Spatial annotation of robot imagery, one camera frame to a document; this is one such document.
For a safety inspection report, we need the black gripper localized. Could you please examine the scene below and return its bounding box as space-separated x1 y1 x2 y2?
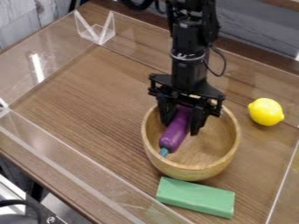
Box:
149 54 226 136

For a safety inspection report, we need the purple toy eggplant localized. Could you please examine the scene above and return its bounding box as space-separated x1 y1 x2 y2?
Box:
159 107 191 158

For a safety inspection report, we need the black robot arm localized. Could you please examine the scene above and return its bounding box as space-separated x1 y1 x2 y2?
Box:
149 0 226 136

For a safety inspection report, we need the brown wooden bowl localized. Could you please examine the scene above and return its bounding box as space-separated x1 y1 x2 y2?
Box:
142 106 241 181

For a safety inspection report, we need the yellow toy lemon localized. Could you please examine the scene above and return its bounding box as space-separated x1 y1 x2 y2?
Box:
248 98 286 127

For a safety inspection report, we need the green rectangular sponge block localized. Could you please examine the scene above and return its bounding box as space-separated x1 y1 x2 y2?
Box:
157 177 235 219

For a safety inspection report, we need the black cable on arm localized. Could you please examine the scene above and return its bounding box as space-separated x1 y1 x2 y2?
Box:
203 45 229 78

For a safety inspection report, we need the clear acrylic corner bracket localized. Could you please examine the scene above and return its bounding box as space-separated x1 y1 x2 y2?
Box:
74 10 117 46

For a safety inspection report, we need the clear acrylic front wall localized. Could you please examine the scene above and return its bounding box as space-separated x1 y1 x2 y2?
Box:
0 108 193 224

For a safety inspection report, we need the black cable lower left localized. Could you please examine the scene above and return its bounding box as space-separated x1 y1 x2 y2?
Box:
0 199 43 224

